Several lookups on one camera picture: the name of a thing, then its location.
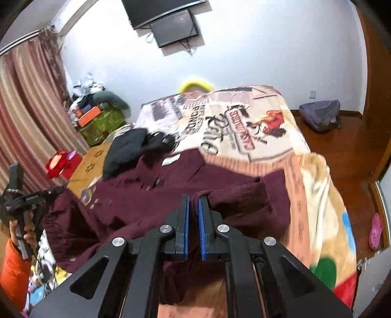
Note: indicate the cartoon printed bed sheet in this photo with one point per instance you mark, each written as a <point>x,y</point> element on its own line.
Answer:
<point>45,275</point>

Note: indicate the wall-mounted black television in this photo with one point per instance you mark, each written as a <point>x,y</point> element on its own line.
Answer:
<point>152,10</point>

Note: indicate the striped pink curtain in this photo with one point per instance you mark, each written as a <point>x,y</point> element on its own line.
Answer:
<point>27,107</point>

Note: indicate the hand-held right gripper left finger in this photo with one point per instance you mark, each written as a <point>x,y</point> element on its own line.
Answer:
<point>187,226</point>

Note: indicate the small black monitor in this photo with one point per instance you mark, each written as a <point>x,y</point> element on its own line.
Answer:
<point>175,27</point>

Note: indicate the red box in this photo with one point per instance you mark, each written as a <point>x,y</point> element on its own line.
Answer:
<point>73,166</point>

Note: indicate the red plush toy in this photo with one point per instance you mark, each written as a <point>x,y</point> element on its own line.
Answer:
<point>56,163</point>

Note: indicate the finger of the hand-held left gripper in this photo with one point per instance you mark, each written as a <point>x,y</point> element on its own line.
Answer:
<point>52,193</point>

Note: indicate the orange box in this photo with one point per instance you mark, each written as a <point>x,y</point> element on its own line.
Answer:
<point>89,115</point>

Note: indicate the bamboo folding lap table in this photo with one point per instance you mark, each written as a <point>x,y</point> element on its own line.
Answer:
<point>88,165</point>

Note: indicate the white sliding wardrobe door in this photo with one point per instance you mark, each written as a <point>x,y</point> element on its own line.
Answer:
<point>374,287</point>

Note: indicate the printed blanket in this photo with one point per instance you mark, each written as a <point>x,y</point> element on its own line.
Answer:
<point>311,189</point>

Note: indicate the black garment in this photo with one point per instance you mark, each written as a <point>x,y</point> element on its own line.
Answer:
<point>125,149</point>

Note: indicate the pink slipper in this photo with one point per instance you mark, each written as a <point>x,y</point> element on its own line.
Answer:
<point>375,231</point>

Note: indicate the person's left hand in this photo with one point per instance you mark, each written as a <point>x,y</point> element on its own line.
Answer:
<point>29,232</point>

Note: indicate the wooden door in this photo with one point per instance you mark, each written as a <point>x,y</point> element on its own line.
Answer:
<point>377,107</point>

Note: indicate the green patterned box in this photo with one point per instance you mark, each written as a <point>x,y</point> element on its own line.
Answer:
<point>102,125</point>

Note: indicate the maroon button-up shirt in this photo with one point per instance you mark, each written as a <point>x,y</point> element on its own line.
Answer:
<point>195,183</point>

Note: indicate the white wall socket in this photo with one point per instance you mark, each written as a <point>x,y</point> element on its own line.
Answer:
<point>312,93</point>

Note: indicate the grey backpack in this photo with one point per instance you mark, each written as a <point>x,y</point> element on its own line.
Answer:
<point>320,114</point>

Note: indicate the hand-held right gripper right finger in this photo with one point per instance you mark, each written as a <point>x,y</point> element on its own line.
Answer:
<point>201,229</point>

